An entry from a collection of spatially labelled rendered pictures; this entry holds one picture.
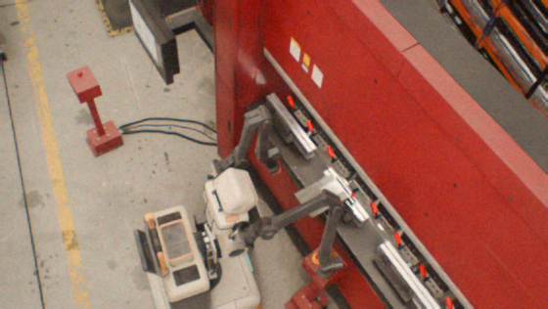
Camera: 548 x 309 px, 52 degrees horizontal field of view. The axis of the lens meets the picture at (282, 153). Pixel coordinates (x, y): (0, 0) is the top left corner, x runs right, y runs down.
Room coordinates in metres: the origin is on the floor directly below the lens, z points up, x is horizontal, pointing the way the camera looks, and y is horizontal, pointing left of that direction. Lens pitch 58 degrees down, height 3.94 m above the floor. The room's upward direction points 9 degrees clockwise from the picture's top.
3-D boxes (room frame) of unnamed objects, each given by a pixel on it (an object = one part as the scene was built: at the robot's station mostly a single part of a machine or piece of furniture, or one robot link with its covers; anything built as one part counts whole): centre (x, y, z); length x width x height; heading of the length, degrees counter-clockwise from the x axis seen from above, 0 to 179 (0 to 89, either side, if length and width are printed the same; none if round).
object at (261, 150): (1.67, 0.11, 1.40); 0.11 x 0.06 x 0.43; 28
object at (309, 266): (1.25, -0.34, 0.75); 0.20 x 0.16 x 0.18; 46
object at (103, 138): (2.31, 1.43, 0.41); 0.25 x 0.20 x 0.83; 130
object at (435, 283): (1.08, -0.87, 1.26); 0.15 x 0.09 x 0.17; 40
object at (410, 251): (1.24, -0.75, 1.26); 0.15 x 0.09 x 0.17; 40
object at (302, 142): (2.10, -0.02, 0.92); 0.50 x 0.06 x 0.10; 40
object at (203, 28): (2.50, 0.67, 1.18); 0.40 x 0.24 x 0.07; 40
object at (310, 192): (1.58, -0.26, 1.00); 0.26 x 0.18 x 0.01; 130
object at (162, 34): (2.24, 0.83, 1.42); 0.45 x 0.12 x 0.36; 39
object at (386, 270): (1.18, -0.72, 0.89); 0.30 x 0.05 x 0.03; 40
